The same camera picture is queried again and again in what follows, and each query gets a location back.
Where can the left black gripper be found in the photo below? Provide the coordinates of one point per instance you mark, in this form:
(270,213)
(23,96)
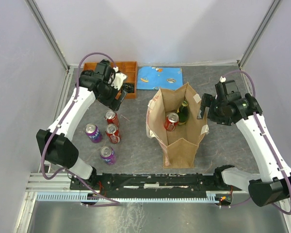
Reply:
(110,103)

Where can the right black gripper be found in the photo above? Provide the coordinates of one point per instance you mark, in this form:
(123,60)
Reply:
(206,101)

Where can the red coke can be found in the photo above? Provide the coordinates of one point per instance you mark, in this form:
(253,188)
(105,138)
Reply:
(171,121)
(111,117)
(113,133)

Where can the green glass bottle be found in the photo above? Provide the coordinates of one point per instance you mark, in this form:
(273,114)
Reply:
(183,112)

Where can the red coke can front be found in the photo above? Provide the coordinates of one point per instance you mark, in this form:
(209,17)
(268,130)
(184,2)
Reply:
(113,133)

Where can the brown canvas tote bag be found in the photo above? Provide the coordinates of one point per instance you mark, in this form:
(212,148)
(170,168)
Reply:
(180,145)

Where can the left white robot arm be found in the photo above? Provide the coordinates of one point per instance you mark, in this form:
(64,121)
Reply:
(55,144)

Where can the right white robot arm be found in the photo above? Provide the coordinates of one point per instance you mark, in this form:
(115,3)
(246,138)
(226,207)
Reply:
(273,182)

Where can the dark rolled sock right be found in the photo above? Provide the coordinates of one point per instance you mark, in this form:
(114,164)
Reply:
(128,87)

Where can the blue patterned cloth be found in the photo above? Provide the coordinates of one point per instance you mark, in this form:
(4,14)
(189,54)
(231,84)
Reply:
(154,78)

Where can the purple fanta can left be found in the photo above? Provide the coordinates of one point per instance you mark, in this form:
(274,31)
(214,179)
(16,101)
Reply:
(93,133)

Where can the purple fanta can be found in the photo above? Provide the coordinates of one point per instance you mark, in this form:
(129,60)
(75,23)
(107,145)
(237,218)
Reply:
(93,133)
(107,155)

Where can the purple fanta can front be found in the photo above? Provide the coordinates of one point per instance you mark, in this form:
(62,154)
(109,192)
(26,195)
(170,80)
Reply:
(107,155)

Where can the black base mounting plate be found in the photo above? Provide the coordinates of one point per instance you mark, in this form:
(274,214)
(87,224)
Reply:
(150,186)

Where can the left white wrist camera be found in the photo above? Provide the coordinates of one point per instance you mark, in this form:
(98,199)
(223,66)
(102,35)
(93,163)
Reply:
(117,78)

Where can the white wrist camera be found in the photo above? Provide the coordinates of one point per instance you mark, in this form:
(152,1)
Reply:
(117,78)
(222,79)

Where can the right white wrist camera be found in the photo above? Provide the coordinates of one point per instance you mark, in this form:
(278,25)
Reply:
(222,79)

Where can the light blue cable duct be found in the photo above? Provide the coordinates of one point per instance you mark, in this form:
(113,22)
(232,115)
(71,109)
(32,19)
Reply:
(211,197)

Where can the right aluminium corner post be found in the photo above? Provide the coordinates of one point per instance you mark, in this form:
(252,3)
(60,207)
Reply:
(259,32)

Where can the aluminium corner post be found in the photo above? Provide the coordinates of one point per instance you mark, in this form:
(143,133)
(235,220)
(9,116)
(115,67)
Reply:
(32,5)
(259,32)

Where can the left aluminium corner post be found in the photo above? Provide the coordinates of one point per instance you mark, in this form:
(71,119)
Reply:
(32,5)

